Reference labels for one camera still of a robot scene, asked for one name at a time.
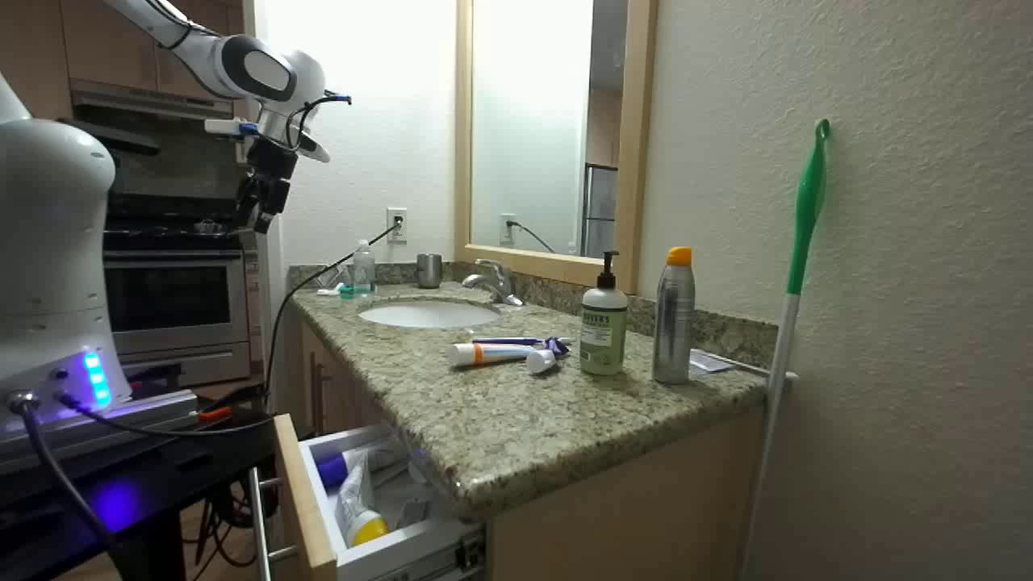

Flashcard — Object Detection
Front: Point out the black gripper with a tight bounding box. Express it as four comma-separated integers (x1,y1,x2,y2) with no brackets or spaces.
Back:
234,136,302,235

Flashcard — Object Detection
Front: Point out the white orange toothpaste tube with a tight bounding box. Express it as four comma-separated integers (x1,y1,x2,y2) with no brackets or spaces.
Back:
450,337,538,375

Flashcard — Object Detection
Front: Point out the small clear bottle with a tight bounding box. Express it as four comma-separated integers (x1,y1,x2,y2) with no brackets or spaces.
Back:
350,240,381,301

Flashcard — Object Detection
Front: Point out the stainless steel oven range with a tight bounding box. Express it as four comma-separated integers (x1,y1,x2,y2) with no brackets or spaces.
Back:
96,191,265,387

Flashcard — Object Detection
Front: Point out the dark range hood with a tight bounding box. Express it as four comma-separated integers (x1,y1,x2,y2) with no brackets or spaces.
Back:
68,76,242,156

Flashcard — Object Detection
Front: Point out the small metal cup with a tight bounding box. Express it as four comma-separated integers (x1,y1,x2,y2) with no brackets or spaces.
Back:
414,250,447,289

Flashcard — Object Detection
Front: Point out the white oval sink basin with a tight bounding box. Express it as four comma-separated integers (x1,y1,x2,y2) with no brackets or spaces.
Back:
355,298,504,332

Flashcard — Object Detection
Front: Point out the chrome faucet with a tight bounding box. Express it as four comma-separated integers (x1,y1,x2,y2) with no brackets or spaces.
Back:
458,257,526,309

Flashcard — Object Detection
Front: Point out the silver robot controller base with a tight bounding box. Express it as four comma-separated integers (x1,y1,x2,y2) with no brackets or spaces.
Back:
0,383,203,461

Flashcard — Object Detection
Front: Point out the white bottle blue cap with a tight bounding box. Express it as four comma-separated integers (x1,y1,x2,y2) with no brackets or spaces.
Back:
314,449,355,497

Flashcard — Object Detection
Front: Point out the blue toothbrush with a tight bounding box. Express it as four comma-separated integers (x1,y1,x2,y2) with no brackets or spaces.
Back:
467,332,570,354

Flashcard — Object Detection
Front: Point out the open wooden drawer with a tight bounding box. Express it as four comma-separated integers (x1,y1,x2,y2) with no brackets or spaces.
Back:
249,410,490,581

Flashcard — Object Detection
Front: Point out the black robot stand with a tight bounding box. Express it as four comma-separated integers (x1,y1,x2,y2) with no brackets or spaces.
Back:
0,412,285,581

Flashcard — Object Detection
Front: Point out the white bottle yellow cap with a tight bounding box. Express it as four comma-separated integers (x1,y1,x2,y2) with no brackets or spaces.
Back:
333,449,394,547

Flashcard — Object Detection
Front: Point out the green soap pump bottle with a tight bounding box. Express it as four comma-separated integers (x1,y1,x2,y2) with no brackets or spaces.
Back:
577,248,633,379

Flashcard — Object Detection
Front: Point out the wood framed mirror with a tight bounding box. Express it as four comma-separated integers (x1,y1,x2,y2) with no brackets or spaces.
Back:
452,0,662,298

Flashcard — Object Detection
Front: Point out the silver spray can orange cap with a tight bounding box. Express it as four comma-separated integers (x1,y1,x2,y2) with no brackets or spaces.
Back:
650,241,701,387

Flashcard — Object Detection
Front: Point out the white flat packet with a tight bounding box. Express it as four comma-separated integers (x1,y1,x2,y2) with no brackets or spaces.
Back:
689,344,775,379

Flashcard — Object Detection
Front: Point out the wooden vanity cabinet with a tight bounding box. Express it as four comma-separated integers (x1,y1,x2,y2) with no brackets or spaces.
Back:
288,314,769,581

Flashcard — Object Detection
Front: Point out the black power cable to outlet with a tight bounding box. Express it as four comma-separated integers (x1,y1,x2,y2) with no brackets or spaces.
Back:
260,220,405,407

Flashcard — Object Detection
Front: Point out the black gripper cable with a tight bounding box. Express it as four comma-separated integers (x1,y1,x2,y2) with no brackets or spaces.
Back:
288,87,355,156

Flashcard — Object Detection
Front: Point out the white wall outlet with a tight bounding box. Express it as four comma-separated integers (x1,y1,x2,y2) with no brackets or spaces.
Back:
385,204,414,244

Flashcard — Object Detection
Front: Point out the black cable on stand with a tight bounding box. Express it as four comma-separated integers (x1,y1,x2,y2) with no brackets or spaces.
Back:
7,387,279,543

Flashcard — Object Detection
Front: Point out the green handled white mop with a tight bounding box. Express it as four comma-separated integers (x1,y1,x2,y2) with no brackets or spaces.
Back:
732,116,836,581

